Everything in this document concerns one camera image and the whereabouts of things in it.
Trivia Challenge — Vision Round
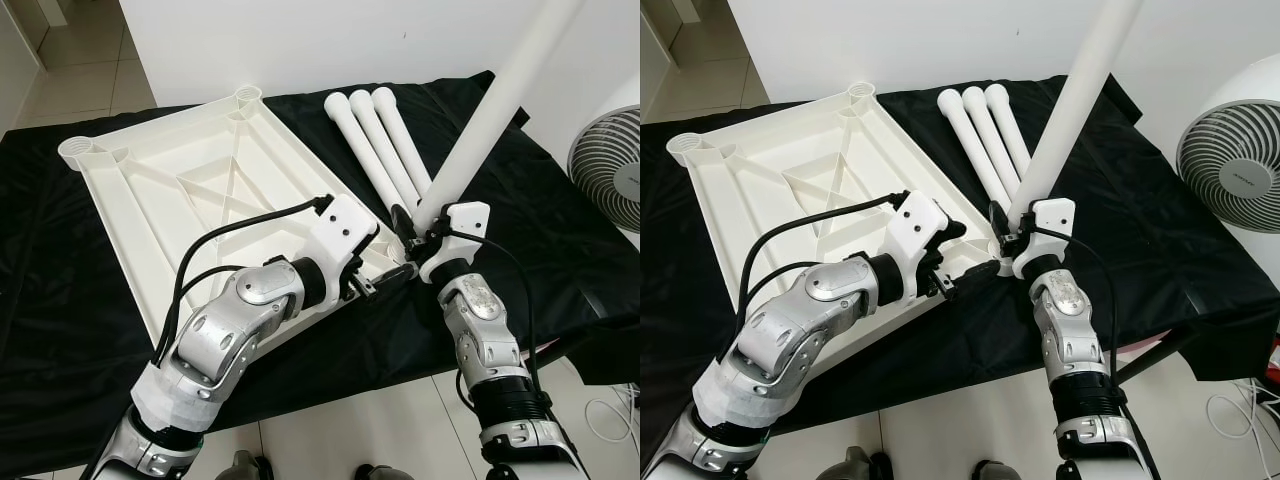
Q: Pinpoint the white plastic table leg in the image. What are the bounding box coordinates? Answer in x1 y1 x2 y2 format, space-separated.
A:
985 83 1034 171
348 89 423 206
371 86 434 193
1007 0 1145 229
962 86 1023 196
324 91 411 216
937 88 1013 213
413 0 588 233

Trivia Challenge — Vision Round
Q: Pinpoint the white plastic table top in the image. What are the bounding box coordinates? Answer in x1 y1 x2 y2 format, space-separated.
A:
57 85 419 341
665 82 1011 331

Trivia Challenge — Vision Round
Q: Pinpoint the black tablecloth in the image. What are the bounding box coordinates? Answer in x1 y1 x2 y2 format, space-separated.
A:
0 70 641 471
640 72 1280 461

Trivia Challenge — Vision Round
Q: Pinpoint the white round fan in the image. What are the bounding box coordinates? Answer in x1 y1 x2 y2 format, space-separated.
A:
1175 62 1280 233
567 75 641 236

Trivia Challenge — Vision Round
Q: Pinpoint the grey left robot foot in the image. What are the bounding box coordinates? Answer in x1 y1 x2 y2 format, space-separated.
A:
825 447 881 480
215 450 266 480

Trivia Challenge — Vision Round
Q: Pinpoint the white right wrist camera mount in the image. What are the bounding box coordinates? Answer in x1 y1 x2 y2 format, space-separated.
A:
1012 197 1078 281
418 200 493 286

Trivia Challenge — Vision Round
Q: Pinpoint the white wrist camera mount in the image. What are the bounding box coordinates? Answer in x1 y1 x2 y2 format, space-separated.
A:
1012 197 1078 281
418 200 493 286
885 190 966 301
305 194 379 291

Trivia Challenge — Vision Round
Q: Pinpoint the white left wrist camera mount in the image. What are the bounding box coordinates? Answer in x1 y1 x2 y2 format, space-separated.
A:
885 190 966 301
305 194 379 291

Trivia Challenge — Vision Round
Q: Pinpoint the white floor cable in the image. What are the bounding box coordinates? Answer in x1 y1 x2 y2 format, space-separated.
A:
1205 380 1280 441
585 395 641 441

